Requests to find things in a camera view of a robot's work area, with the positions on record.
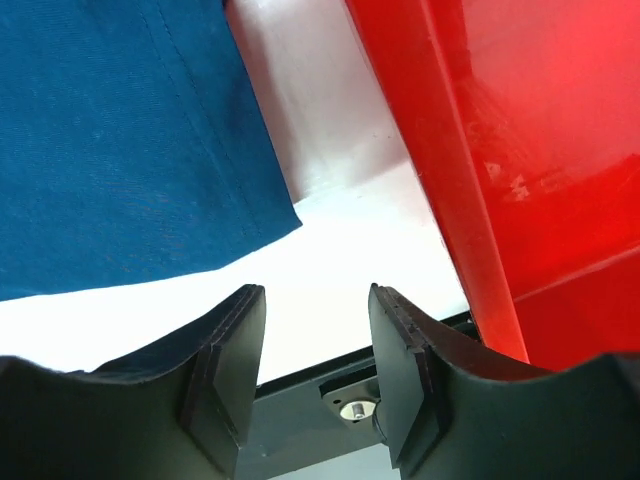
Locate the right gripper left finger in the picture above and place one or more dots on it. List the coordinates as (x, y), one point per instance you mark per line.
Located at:
(177, 408)

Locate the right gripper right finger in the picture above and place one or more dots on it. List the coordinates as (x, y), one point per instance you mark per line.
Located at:
(452, 408)

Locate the blue printed t-shirt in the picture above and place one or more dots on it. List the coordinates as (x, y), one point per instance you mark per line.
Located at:
(133, 148)

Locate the red plastic bin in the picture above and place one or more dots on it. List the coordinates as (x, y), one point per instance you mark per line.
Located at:
(522, 121)

